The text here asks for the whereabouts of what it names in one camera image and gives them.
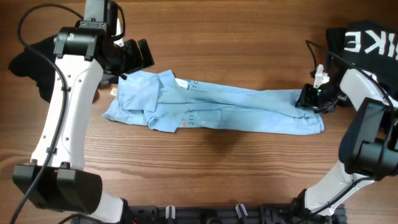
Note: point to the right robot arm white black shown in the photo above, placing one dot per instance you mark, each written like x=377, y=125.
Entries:
x=367, y=152

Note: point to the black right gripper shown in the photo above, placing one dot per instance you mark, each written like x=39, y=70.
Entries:
x=306, y=101

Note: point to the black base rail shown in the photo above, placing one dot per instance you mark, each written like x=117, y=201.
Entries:
x=264, y=214

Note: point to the folded black shirt white letters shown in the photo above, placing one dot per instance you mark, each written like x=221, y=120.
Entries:
x=369, y=46

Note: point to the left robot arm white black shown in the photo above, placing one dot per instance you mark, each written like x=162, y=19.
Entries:
x=55, y=178

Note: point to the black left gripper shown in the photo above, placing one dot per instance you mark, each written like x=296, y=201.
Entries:
x=137, y=63

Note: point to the crumpled black garment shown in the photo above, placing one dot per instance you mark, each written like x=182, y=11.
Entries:
x=28, y=64

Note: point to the light blue t-shirt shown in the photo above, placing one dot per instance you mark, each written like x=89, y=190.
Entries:
x=165, y=103

